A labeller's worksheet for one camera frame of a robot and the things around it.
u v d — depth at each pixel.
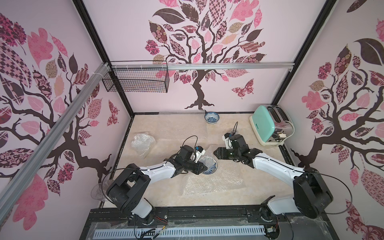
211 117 1.16
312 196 0.42
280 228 0.71
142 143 0.95
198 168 0.74
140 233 0.70
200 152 0.79
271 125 0.90
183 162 0.69
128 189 0.43
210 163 0.86
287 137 0.94
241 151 0.66
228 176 0.87
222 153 0.75
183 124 1.14
